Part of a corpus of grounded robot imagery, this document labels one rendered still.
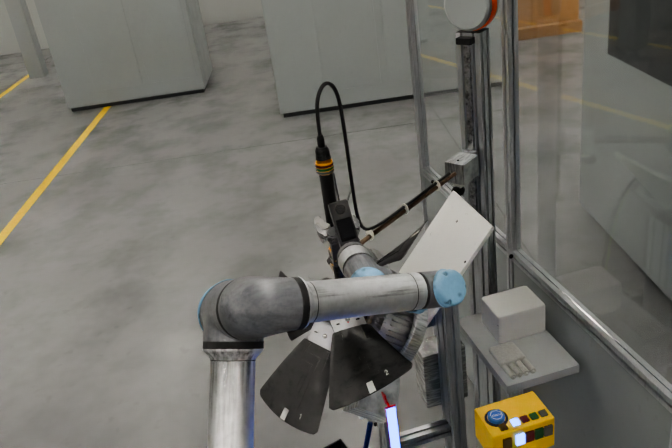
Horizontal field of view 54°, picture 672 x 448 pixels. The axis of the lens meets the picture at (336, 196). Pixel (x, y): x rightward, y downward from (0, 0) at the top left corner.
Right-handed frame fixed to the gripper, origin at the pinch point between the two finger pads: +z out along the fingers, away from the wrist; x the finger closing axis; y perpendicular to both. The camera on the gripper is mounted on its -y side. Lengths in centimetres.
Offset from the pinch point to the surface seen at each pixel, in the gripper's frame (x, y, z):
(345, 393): -7.6, 35.7, -24.8
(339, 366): -6.7, 33.9, -16.9
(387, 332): 10.3, 38.4, -3.2
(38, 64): -250, 131, 1009
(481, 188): 58, 22, 34
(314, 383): -12, 49, -3
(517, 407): 31, 43, -38
